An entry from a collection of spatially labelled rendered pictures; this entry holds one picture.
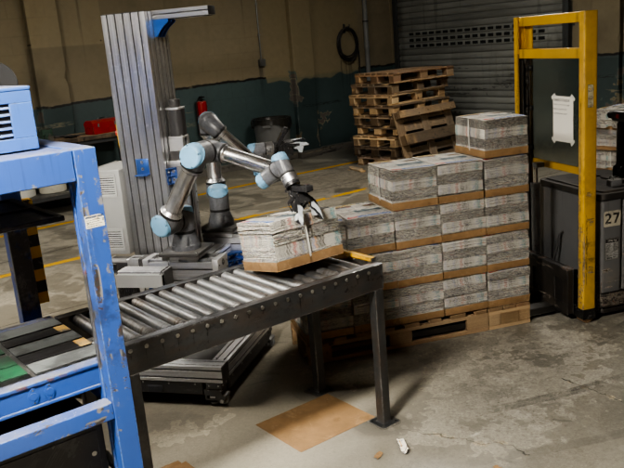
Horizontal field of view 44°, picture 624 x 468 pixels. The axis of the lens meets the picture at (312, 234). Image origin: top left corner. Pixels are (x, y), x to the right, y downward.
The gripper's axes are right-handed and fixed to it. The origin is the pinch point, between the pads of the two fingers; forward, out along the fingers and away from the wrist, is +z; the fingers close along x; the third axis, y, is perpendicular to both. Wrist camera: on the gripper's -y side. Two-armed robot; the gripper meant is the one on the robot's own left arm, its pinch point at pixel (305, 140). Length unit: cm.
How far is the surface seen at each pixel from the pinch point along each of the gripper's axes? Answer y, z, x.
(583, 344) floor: 113, 139, 89
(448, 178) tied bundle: 21, 75, 39
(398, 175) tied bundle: 15, 45, 41
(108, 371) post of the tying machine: 14, -107, 211
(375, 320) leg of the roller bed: 53, 4, 134
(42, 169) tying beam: -55, -117, 206
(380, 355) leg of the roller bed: 70, 5, 137
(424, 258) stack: 65, 58, 47
